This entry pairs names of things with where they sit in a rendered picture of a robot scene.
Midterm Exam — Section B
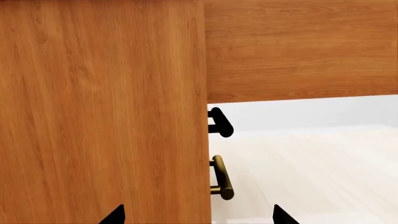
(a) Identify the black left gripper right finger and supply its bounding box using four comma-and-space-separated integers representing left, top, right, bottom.
273, 203, 300, 224

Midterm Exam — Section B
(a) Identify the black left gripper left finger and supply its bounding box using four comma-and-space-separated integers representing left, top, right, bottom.
98, 203, 126, 224

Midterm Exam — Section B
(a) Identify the brown wooden cabinet door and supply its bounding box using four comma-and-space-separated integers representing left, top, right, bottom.
203, 0, 398, 104

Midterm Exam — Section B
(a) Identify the brass bar drawer handle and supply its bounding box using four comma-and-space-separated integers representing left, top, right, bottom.
208, 155, 234, 201

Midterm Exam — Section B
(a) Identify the black bar drawer handle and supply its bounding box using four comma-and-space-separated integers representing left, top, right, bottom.
207, 106, 234, 138

